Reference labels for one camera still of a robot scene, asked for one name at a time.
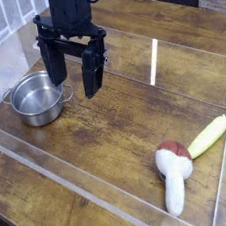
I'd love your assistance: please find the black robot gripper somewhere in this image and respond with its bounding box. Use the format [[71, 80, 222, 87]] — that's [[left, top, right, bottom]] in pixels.
[[33, 0, 107, 99]]

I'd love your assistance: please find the clear acrylic front barrier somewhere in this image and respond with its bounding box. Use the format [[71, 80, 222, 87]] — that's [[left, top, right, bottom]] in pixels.
[[0, 129, 193, 226]]

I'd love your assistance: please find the plush mushroom toy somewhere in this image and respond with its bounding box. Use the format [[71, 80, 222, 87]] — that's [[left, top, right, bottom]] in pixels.
[[155, 141, 193, 217]]

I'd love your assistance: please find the small stainless steel pot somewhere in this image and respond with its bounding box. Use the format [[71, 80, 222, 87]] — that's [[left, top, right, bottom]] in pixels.
[[2, 71, 74, 127]]

